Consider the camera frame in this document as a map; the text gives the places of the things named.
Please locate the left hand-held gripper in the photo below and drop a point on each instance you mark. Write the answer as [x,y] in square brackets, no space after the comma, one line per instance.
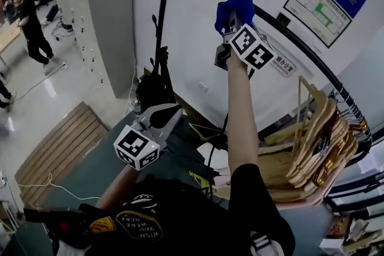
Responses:
[135,148]

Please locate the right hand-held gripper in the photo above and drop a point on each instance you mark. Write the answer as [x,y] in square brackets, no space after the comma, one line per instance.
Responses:
[252,48]

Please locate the blue cloth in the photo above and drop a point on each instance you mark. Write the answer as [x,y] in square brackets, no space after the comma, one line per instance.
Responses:
[240,3]

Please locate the black arched clothes rack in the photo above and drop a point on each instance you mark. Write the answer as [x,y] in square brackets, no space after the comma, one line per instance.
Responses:
[163,3]

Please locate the person's left forearm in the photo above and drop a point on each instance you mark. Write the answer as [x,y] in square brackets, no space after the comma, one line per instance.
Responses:
[120,186]

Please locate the person's right forearm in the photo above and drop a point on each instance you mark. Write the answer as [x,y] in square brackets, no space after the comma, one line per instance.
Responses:
[241,114]

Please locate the bunch of wooden hangers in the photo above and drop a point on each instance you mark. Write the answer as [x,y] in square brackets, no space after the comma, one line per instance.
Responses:
[315,159]

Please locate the clear water bottle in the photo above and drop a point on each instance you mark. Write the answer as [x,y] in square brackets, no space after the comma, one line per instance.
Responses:
[136,108]

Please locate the white paper sheet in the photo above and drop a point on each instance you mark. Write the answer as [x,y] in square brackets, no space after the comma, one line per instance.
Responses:
[214,156]

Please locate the white no-smoking sign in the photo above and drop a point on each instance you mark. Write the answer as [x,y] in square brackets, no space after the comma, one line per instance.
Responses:
[285,67]

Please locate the yellow black tool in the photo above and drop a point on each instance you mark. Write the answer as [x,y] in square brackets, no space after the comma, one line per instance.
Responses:
[199,180]

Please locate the framed floor plan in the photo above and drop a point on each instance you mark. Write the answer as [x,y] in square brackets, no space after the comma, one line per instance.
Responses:
[318,9]

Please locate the person's black printed t-shirt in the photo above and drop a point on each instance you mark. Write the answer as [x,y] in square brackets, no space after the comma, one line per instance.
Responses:
[186,219]

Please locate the wooden slatted platform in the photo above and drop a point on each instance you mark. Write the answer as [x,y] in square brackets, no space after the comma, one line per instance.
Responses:
[60,153]

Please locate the grey locker cabinet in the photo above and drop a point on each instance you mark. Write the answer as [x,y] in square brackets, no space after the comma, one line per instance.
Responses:
[114,24]

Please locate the black waist bag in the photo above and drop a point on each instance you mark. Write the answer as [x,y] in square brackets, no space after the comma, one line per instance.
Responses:
[60,225]

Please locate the person's white trousers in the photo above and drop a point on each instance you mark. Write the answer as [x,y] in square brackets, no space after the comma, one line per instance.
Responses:
[70,250]

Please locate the light wooden table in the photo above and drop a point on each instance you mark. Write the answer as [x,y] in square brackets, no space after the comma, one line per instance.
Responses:
[7,39]

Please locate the white paper card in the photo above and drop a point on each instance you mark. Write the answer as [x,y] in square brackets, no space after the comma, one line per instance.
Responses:
[370,162]

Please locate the brown snack box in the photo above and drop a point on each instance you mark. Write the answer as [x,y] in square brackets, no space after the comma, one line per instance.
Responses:
[339,226]

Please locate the black metal shelf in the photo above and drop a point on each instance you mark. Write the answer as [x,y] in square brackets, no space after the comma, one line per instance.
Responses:
[354,195]

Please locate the brown wooden frame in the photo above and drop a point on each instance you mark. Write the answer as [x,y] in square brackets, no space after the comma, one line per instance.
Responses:
[204,129]

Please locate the white wall socket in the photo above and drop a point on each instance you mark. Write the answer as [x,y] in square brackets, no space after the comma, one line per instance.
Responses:
[203,86]

